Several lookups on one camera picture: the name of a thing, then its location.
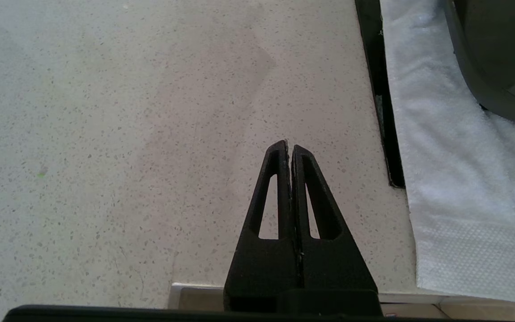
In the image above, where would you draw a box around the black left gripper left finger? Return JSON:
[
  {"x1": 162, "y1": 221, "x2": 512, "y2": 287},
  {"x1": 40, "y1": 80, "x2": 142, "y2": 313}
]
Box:
[{"x1": 224, "y1": 140, "x2": 303, "y2": 313}]

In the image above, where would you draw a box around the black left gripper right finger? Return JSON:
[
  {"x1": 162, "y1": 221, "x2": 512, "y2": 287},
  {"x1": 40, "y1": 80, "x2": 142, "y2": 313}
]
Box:
[{"x1": 291, "y1": 144, "x2": 379, "y2": 293}]

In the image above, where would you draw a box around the black rice cooker base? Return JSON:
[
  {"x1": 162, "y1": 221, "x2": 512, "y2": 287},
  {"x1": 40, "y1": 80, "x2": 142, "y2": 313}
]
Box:
[{"x1": 445, "y1": 0, "x2": 515, "y2": 128}]

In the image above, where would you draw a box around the white cloth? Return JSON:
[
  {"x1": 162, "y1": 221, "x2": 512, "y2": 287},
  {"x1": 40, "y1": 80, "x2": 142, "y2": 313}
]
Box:
[{"x1": 380, "y1": 0, "x2": 515, "y2": 305}]

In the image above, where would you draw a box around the black flat strip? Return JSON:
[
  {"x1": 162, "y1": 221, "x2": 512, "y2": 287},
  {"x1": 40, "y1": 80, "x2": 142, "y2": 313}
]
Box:
[{"x1": 355, "y1": 0, "x2": 406, "y2": 188}]

